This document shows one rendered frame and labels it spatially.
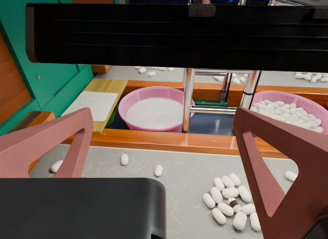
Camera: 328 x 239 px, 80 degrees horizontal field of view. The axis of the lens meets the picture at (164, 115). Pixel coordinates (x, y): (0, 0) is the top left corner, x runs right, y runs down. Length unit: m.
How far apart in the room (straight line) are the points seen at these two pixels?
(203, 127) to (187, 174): 0.28
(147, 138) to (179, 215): 0.22
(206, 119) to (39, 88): 0.56
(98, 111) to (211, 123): 0.41
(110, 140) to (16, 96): 0.25
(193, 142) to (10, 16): 0.52
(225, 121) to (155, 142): 0.34
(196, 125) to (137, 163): 0.31
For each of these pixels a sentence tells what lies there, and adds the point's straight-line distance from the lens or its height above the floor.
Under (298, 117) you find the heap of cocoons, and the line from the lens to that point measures 0.84.
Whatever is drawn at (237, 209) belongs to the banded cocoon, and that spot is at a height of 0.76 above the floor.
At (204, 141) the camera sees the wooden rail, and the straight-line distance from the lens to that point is 0.56.
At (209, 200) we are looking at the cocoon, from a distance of 0.46.
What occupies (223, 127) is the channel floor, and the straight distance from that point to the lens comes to 0.77.
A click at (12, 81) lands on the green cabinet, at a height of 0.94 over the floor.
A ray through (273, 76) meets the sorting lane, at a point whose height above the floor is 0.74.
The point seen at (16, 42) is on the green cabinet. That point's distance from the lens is 0.59.
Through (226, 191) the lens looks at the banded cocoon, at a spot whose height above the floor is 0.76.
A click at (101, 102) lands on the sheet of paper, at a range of 0.72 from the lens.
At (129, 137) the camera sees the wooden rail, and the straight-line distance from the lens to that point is 0.57.
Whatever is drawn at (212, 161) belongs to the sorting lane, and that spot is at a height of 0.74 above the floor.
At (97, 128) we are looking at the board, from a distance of 0.61.
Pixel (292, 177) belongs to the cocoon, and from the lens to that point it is 0.57.
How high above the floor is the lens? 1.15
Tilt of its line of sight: 37 degrees down
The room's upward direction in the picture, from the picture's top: straight up
